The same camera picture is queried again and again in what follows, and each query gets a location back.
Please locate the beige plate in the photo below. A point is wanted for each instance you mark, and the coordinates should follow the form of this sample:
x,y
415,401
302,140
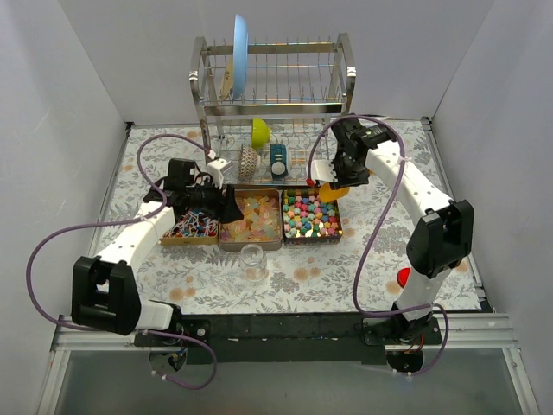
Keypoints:
x,y
226,84

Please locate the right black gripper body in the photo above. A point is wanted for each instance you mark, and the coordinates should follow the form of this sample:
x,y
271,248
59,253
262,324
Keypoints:
x,y
342,174

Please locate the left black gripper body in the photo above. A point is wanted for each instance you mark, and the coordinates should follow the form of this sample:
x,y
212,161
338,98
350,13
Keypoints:
x,y
220,200

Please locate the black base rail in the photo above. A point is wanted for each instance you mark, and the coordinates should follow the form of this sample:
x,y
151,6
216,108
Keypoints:
x,y
301,337

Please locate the steel dish rack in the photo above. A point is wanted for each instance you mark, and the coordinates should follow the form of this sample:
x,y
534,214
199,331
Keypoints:
x,y
295,86

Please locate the large blue plate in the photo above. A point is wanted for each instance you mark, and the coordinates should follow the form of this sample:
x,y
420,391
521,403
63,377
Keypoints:
x,y
240,57

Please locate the yellow plastic scoop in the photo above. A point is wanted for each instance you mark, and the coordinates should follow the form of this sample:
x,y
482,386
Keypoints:
x,y
327,194

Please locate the teal white mug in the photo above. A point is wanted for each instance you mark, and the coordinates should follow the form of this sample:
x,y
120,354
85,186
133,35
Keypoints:
x,y
279,161

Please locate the clear glass jar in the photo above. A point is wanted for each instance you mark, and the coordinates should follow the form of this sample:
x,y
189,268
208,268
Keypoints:
x,y
253,263

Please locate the star candy tin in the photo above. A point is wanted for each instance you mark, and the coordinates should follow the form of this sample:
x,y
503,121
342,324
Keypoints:
x,y
309,220

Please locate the popsicle candy tin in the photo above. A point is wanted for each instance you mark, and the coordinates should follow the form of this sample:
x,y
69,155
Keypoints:
x,y
262,223

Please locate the patterned bowl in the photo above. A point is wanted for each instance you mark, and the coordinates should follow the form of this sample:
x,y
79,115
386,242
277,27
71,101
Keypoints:
x,y
248,163

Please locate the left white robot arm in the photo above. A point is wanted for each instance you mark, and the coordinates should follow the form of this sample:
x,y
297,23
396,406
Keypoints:
x,y
104,293

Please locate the yellow-green bowl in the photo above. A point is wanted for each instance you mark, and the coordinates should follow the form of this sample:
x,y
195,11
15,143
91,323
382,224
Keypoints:
x,y
260,133

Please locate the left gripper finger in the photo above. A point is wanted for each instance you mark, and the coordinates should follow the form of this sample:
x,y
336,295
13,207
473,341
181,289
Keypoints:
x,y
229,210
215,188

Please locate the red jar lid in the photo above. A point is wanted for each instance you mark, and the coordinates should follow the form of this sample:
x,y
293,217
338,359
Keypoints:
x,y
403,277

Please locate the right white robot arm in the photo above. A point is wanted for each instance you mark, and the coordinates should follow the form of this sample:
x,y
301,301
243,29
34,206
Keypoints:
x,y
443,228

